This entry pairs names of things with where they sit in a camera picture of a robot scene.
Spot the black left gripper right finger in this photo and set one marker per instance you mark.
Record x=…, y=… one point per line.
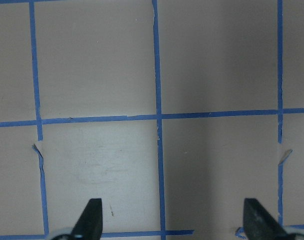
x=258, y=224

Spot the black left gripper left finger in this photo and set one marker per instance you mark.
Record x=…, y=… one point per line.
x=90, y=224

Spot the brown paper table cover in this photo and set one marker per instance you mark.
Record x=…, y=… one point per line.
x=170, y=111

